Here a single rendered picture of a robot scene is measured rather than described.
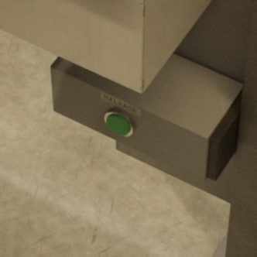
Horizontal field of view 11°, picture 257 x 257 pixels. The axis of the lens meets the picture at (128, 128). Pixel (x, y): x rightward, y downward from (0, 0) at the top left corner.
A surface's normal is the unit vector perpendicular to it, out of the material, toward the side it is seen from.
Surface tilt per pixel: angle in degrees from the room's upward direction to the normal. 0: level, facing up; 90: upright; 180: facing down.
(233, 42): 90
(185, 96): 0
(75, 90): 90
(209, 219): 0
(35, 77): 0
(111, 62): 90
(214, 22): 90
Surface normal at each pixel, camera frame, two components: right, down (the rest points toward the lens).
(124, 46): -0.51, 0.69
